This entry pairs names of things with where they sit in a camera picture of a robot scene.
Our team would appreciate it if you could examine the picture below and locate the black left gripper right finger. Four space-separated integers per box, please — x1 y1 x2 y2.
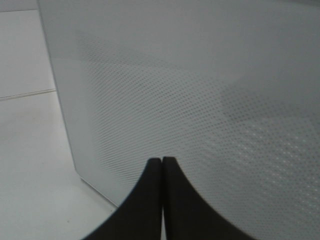
162 156 252 240

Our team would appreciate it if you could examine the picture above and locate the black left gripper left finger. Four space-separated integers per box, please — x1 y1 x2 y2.
85 158 162 240

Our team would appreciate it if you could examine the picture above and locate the white microwave door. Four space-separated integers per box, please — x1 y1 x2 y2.
38 0 320 240

